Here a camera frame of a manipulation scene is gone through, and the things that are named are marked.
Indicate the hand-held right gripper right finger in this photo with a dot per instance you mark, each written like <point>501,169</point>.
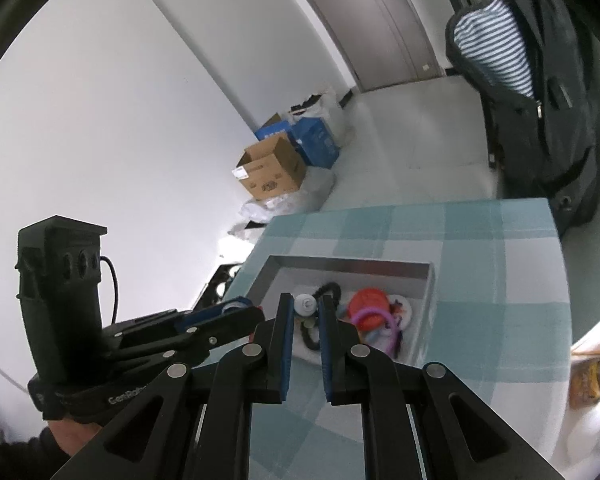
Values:
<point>326,360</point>

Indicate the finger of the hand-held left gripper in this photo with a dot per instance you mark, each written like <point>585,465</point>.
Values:
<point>205,316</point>
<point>230,327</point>

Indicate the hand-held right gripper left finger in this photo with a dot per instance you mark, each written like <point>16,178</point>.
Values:
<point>286,350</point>

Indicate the small white round charm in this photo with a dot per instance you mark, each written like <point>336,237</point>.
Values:
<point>305,305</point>

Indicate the red round badge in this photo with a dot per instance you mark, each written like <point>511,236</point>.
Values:
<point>367,302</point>

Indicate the grey cardboard box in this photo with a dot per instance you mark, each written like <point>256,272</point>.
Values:
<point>350,266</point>

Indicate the person's left forearm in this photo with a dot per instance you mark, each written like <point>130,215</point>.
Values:
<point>20,460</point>

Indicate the person's left hand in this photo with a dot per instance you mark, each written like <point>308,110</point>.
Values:
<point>72,435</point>

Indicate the clear crumpled plastic bags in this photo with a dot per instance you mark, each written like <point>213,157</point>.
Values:
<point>290,202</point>

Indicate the brown cardboard carton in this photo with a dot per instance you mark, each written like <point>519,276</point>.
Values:
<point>275,175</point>

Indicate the teal checked tablecloth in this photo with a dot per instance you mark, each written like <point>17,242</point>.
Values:
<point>480,310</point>

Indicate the flat blue carton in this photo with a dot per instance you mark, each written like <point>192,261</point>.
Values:
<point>272,131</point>

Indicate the blue and white carton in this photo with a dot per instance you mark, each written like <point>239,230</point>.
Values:
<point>317,142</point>

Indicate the white plastic bag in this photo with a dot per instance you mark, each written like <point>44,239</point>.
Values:
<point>335,110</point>

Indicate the black jacket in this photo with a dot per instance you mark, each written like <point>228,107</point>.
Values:
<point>555,135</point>

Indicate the grey door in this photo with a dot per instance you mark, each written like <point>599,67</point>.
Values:
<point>380,25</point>

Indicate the blue striped shirt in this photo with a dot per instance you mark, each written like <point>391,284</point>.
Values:
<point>485,45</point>

